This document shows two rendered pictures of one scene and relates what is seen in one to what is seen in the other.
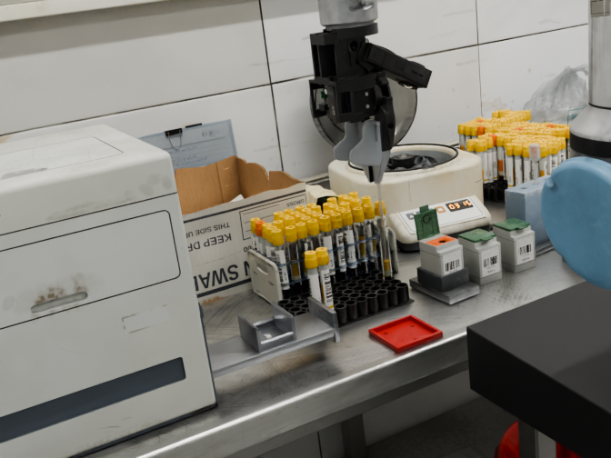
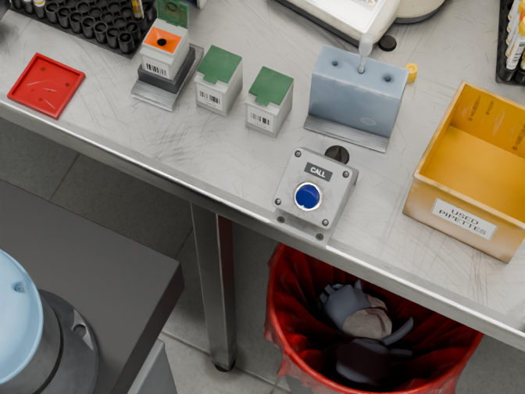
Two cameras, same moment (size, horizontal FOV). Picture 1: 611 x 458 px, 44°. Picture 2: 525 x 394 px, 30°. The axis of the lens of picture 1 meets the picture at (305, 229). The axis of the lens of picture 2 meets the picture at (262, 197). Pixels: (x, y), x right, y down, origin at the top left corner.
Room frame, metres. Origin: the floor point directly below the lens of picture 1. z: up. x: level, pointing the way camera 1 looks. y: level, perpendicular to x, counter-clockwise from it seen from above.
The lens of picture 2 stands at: (0.69, -0.74, 1.89)
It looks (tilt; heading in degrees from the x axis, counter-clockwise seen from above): 65 degrees down; 50
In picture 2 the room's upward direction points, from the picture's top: 2 degrees clockwise
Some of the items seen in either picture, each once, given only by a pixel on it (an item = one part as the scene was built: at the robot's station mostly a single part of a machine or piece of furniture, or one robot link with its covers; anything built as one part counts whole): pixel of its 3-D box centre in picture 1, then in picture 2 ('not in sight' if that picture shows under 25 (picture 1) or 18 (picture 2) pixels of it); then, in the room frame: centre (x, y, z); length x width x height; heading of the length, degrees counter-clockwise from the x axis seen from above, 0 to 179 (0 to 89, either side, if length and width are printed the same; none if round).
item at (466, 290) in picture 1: (443, 279); (167, 67); (1.00, -0.19, 0.89); 0.09 x 0.05 x 0.04; 28
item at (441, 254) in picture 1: (441, 261); (165, 54); (1.00, -0.19, 0.92); 0.05 x 0.04 x 0.06; 28
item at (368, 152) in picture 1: (367, 154); not in sight; (0.99, -0.09, 1.09); 0.06 x 0.03 x 0.09; 116
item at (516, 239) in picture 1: (514, 244); (269, 102); (1.06, -0.31, 0.91); 0.05 x 0.04 x 0.07; 26
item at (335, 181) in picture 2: not in sight; (322, 173); (1.05, -0.42, 0.92); 0.13 x 0.07 x 0.08; 26
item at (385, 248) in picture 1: (385, 259); (136, 1); (1.02, -0.11, 0.93); 0.01 x 0.01 x 0.10
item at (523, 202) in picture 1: (536, 214); (356, 94); (1.14, -0.37, 0.92); 0.10 x 0.07 x 0.10; 122
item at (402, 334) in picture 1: (405, 333); (46, 85); (0.88, -0.11, 0.88); 0.07 x 0.07 x 0.01; 26
